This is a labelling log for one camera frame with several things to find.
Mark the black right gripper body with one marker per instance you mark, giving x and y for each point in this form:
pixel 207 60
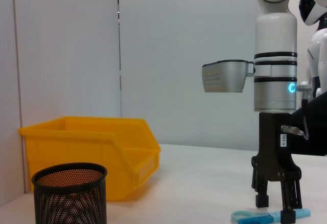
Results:
pixel 270 144

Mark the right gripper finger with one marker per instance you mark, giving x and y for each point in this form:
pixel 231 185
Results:
pixel 262 196
pixel 290 198

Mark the blue scissors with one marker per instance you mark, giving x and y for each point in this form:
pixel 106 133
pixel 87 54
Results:
pixel 253 217

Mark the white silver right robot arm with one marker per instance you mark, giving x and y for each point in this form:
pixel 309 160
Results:
pixel 276 34

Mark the black mesh pen cup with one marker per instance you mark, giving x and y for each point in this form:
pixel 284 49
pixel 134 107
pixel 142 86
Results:
pixel 69 198

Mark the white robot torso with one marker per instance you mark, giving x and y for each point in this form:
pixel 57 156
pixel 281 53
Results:
pixel 318 52

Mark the white black robot head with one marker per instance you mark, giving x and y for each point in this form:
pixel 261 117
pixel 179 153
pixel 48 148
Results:
pixel 313 10

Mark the yellow plastic bin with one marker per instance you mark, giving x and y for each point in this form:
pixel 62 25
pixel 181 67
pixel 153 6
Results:
pixel 84 144

